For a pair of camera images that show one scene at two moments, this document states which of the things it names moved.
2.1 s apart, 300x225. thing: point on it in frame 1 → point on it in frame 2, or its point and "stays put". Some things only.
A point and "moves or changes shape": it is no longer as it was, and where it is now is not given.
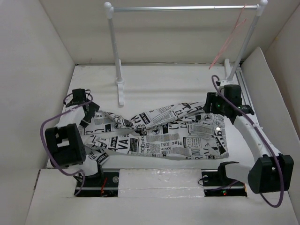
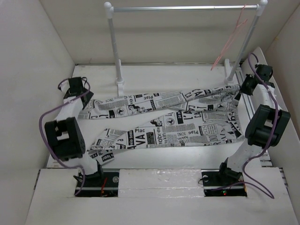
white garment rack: [230, 74] stays put
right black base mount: [216, 183] stays put
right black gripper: [211, 97] → [243, 88]
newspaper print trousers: [183, 130] moves or changes shape
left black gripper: [93, 108] → [88, 96]
